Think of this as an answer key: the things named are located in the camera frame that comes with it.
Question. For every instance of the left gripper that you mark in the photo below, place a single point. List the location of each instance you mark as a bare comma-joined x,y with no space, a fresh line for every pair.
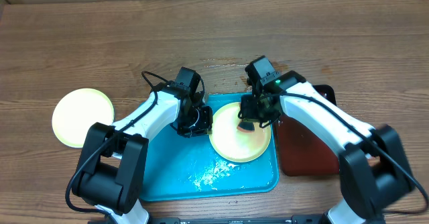
204,129

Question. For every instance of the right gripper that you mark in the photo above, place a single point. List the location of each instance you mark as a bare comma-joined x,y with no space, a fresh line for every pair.
251,111

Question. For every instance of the red and black sponge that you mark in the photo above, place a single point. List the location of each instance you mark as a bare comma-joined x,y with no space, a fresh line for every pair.
246,126

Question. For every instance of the yellow plate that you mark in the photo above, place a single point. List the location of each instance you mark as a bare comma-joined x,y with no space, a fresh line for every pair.
232,143
77,111

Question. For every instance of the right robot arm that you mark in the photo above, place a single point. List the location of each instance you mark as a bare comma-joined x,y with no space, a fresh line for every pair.
373,167

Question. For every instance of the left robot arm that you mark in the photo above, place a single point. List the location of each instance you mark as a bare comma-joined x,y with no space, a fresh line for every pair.
109,174

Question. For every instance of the blue plastic tray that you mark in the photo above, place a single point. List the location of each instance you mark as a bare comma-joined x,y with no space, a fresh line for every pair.
188,168

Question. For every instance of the dark red tray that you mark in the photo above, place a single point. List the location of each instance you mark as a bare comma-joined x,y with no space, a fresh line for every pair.
301,152

